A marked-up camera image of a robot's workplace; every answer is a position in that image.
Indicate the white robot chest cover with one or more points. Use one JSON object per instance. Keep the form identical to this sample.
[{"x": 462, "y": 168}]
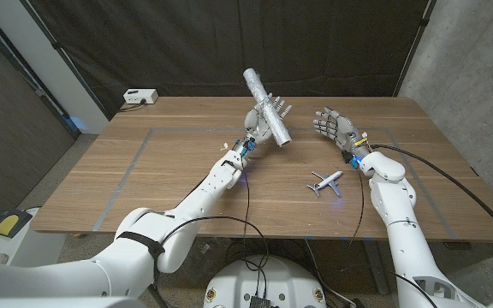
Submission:
[{"x": 58, "y": 303}]

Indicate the white toy aeroplane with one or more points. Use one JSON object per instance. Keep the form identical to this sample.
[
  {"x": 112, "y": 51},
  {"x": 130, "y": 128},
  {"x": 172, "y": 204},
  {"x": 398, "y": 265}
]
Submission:
[{"x": 328, "y": 181}]

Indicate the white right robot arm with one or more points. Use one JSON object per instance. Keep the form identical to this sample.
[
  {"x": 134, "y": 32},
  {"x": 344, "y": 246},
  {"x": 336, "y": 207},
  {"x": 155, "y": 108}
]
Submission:
[{"x": 405, "y": 231}]

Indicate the silver foil roll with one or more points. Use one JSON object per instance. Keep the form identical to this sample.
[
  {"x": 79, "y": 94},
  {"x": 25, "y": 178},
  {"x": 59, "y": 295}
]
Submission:
[{"x": 268, "y": 109}]

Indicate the clear plastic bag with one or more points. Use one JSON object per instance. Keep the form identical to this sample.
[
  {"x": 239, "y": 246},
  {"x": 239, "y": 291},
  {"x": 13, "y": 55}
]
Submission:
[{"x": 206, "y": 256}]

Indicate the white power outlet box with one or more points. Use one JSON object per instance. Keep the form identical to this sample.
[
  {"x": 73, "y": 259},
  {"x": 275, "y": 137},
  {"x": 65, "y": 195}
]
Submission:
[{"x": 140, "y": 96}]

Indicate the grey table leg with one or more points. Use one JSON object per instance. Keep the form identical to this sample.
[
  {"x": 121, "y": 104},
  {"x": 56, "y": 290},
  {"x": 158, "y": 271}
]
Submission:
[{"x": 375, "y": 265}]

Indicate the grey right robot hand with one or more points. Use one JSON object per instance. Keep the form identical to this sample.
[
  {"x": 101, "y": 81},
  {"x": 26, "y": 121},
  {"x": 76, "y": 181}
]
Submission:
[{"x": 340, "y": 128}]

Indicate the black box on base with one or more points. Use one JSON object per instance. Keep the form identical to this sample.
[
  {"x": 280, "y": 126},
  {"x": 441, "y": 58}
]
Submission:
[{"x": 260, "y": 302}]

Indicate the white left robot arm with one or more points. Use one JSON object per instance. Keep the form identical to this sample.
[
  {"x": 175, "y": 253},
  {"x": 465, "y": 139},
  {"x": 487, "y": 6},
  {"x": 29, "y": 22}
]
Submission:
[{"x": 144, "y": 248}]

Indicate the black backdrop stand pole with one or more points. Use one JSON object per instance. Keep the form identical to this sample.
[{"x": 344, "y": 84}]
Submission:
[
  {"x": 79, "y": 77},
  {"x": 417, "y": 43}
]

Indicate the black backdrop curtain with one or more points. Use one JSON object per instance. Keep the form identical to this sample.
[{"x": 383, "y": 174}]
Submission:
[{"x": 186, "y": 43}]

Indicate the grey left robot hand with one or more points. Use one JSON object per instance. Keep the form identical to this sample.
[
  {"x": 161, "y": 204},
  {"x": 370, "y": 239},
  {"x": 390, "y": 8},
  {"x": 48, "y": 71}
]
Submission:
[{"x": 257, "y": 128}]

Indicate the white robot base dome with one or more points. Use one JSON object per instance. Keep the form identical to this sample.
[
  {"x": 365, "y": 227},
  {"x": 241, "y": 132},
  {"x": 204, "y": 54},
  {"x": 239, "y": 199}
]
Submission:
[{"x": 285, "y": 278}]

